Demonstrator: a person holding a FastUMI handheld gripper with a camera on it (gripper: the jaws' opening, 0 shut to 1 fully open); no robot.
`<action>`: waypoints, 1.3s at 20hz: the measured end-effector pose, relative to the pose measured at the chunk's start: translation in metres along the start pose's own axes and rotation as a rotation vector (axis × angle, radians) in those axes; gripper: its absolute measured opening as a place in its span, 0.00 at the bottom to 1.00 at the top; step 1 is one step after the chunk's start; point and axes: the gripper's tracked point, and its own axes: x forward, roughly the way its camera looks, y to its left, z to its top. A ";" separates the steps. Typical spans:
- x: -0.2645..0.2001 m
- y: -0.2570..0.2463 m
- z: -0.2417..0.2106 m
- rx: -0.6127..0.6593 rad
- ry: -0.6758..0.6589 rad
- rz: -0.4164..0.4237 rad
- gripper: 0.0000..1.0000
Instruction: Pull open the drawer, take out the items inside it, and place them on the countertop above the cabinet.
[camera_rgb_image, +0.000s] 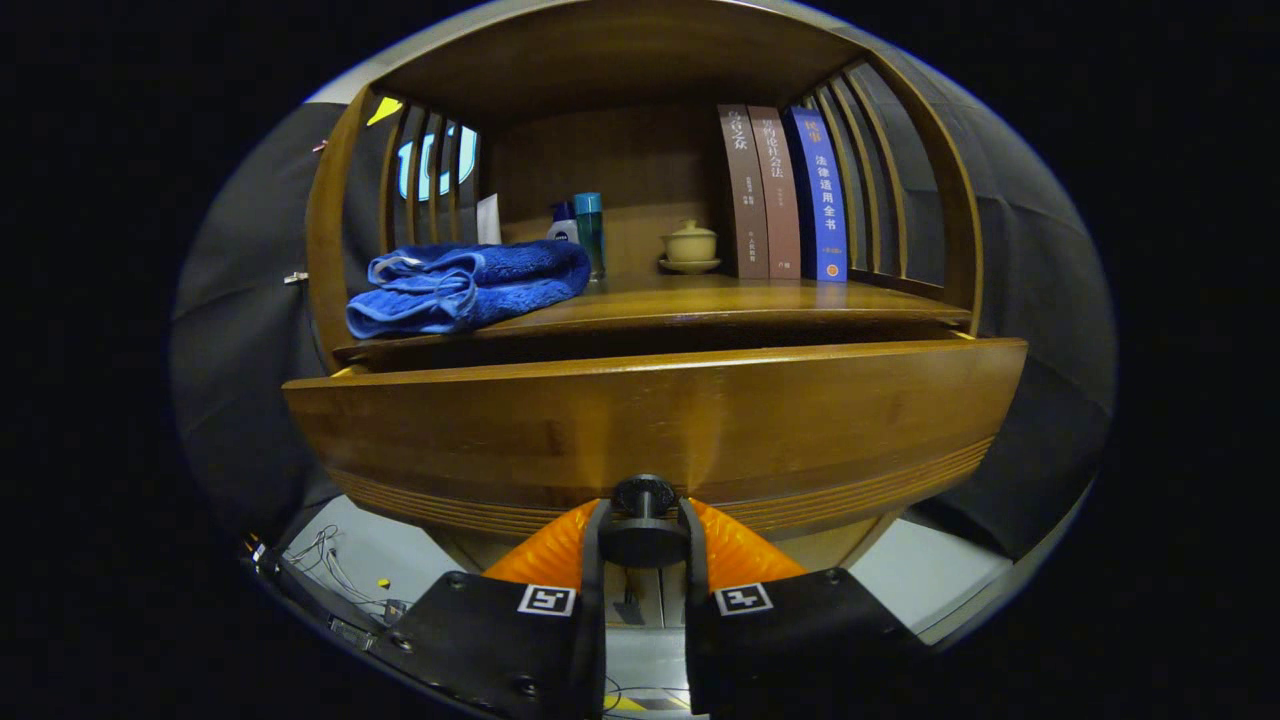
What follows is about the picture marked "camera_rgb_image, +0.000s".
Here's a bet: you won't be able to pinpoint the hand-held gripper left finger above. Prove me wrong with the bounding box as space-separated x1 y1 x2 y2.
385 497 611 720

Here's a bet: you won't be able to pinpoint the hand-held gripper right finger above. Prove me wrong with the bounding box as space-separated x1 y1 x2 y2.
678 497 931 716

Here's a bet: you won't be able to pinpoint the wooden countertop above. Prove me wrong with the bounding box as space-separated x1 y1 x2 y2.
335 272 973 363

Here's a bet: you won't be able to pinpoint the blue towel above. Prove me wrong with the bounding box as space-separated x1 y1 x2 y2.
345 240 593 341

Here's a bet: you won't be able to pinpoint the beige lidded tea cup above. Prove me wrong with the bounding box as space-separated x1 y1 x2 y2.
658 219 722 275

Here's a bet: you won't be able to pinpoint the teal clear bottle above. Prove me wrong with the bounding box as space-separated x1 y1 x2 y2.
573 192 607 283

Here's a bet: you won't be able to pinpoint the reddish brown book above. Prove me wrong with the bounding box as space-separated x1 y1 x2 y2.
747 105 803 281

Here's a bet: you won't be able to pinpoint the blue book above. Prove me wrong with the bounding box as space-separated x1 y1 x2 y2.
783 106 849 283

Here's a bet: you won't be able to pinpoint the thin white cables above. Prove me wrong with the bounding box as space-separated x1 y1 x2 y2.
283 525 406 621

